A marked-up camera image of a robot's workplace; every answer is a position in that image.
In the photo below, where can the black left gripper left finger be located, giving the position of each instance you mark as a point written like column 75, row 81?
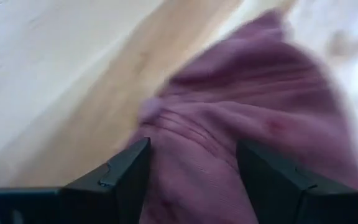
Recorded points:
column 120, row 186

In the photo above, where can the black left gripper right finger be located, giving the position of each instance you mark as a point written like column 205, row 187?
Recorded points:
column 284, row 196

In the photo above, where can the maroon baseball cap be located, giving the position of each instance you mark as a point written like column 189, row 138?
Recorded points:
column 228, row 109

